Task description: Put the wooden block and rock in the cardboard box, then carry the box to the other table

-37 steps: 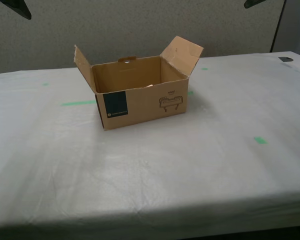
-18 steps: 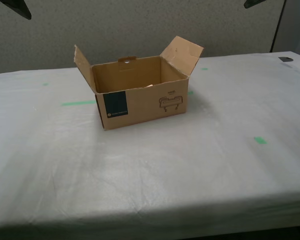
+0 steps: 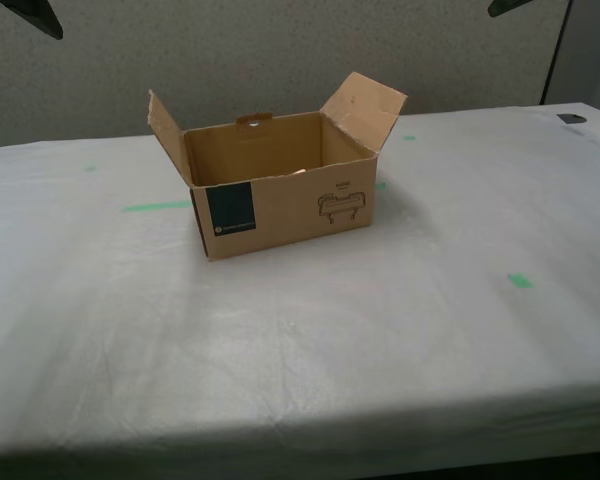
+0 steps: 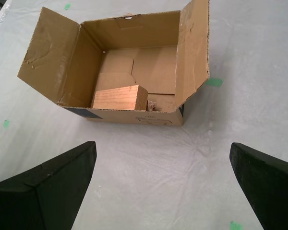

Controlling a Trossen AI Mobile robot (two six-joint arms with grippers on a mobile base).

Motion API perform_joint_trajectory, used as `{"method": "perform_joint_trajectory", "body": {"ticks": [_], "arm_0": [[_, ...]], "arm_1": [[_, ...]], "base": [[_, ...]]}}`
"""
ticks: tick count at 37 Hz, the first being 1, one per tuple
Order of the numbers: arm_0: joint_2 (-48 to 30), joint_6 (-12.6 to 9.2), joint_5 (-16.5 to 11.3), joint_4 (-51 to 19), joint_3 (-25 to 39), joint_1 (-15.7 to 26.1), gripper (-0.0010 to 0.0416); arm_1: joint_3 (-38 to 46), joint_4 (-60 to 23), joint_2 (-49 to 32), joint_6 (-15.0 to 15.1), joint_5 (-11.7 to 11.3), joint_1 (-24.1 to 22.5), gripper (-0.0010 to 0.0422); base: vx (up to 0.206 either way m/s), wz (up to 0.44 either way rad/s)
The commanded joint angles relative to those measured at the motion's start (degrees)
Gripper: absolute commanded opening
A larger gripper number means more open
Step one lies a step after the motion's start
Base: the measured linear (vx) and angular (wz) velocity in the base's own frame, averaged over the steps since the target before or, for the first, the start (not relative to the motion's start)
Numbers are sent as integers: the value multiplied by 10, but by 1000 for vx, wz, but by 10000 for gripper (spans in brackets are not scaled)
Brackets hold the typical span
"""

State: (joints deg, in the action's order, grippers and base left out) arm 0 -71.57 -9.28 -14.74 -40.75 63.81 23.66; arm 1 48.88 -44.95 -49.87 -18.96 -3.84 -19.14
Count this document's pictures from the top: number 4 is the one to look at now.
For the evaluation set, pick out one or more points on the brown cardboard box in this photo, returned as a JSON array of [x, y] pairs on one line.
[[146, 31]]

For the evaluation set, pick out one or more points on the speckled granite rock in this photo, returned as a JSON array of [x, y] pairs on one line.
[[151, 105]]

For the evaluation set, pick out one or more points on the small green tape dot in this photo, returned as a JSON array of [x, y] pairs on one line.
[[67, 6]]

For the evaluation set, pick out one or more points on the small green tape piece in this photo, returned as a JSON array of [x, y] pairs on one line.
[[214, 82], [6, 123]]

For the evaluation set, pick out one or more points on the green tape square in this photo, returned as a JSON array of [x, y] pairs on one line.
[[235, 226]]

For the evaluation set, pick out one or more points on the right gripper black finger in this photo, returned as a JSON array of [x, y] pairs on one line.
[[38, 203], [271, 191]]

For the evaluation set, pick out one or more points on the light wooden block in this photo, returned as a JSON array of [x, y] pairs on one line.
[[117, 97]]

